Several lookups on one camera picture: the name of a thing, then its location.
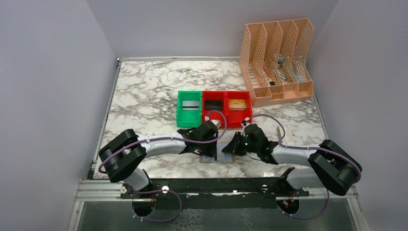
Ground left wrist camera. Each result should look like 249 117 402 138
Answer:
204 116 221 128

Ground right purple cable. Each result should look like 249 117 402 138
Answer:
242 114 362 220

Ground peach file organizer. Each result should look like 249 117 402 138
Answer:
239 18 314 107

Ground silver card in green bin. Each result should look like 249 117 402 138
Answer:
181 100 200 110

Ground red plastic bin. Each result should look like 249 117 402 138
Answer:
226 91 253 128
202 90 227 128

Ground black cards stack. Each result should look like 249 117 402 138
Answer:
204 100 223 111

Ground purple cable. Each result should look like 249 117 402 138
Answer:
242 114 362 220
98 110 228 223

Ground green plastic bin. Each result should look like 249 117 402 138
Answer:
176 90 202 128

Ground white small box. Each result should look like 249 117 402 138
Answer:
277 125 294 145

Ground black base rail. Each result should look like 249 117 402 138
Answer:
120 177 309 210

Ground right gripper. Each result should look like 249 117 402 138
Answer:
222 131 259 156

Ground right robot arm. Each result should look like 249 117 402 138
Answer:
222 124 362 196

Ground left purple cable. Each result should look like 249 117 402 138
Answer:
98 110 228 223

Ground tan leather card holder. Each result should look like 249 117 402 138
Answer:
200 142 235 164

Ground gold cards stack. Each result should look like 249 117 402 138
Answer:
228 99 246 111

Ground items in organizer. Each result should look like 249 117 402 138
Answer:
262 53 289 86

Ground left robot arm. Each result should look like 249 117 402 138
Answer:
98 119 221 198

